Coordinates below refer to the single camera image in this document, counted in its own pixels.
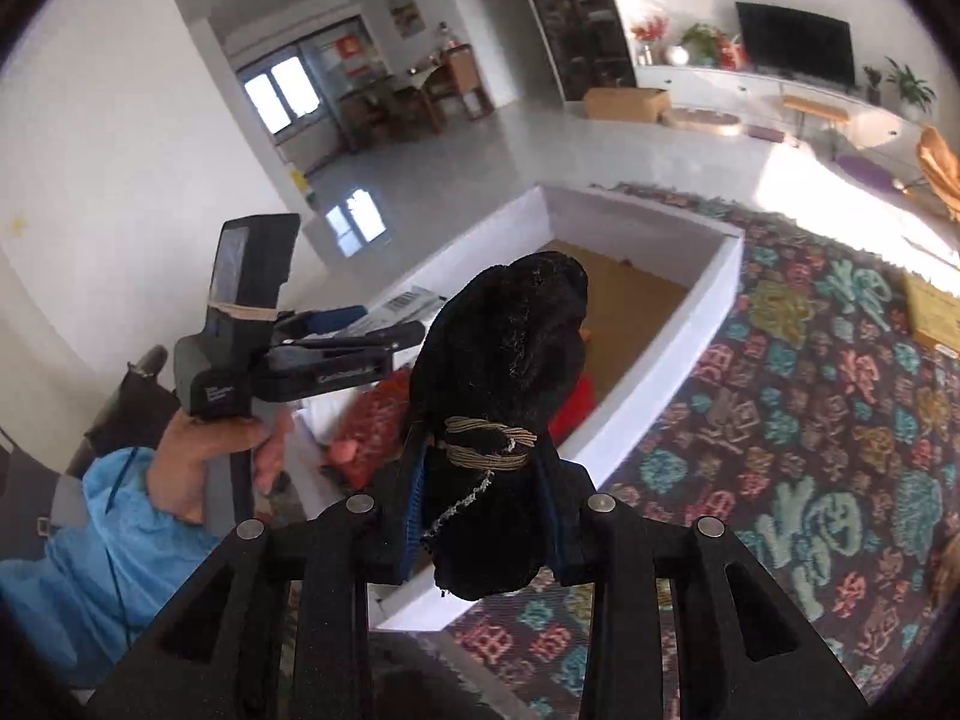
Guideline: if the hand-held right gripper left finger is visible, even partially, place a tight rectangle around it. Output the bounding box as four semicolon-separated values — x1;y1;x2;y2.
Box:
86;420;443;720

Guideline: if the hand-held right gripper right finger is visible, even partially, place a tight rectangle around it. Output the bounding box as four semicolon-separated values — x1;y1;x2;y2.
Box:
536;439;871;720

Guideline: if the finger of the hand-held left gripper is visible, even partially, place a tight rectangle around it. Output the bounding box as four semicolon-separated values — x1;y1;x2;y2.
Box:
271;304;370;342
270;320;427;365

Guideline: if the grey foil packet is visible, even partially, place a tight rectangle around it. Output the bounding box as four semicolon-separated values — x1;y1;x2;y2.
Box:
352;283;451;331

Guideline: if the red patterned cloth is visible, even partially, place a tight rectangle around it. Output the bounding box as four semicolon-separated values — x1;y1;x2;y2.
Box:
322;367;413;492

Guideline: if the red fish plush toy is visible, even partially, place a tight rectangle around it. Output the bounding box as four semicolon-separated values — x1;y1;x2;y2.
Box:
551;371;597;440

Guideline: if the black sock roll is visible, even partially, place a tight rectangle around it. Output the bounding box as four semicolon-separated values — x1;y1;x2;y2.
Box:
409;251;590;602

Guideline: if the white cardboard storage box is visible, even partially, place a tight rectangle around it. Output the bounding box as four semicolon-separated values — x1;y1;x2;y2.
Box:
289;184;745;635

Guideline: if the person's left forearm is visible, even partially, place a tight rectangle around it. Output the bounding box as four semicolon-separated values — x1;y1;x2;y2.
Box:
0;446;226;691

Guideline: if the person's left hand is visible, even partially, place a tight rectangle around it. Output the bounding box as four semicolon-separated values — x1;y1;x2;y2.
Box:
146;409;297;526

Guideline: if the black chair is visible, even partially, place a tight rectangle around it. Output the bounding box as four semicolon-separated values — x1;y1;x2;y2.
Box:
82;345;181;458

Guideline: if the dining table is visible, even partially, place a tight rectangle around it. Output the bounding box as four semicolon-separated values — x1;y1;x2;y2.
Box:
337;75;443;151

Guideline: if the glass balcony door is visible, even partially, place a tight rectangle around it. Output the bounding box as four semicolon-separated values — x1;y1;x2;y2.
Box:
236;15;391;158

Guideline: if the brown cardboard box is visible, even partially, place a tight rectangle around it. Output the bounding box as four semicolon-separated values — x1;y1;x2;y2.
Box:
583;86;671;123

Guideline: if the dark glass display cabinet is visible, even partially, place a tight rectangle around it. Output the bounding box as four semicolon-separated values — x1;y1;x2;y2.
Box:
506;0;638;102

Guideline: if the round floor cushion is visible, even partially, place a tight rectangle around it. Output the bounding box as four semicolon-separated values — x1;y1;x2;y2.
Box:
664;106;745;137

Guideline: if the red flower bouquet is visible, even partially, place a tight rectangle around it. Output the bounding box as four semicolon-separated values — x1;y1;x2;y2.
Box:
630;15;670;65

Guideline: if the flat yellow box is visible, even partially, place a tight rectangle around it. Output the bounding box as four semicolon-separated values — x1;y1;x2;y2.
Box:
902;270;960;353

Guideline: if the bushy potted plant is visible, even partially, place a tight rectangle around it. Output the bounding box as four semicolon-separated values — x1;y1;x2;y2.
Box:
679;22;725;67

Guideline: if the white television cabinet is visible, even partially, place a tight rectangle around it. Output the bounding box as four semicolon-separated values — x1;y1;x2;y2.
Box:
634;64;927;166

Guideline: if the purple floor mat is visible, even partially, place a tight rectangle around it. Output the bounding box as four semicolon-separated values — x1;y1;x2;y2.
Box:
832;154;897;188

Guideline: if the wooden bench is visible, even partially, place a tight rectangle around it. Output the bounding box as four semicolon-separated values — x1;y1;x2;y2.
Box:
780;95;852;143

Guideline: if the orange lounge chair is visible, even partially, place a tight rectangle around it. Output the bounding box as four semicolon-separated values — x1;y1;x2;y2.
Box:
915;126;960;222

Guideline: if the flat screen television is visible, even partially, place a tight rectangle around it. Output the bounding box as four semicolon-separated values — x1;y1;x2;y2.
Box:
735;1;856;87

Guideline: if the large green potted plant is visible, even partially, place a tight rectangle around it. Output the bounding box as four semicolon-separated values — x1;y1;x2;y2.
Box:
885;56;938;117

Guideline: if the wall picture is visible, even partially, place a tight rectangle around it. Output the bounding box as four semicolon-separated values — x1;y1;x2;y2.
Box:
386;0;426;40

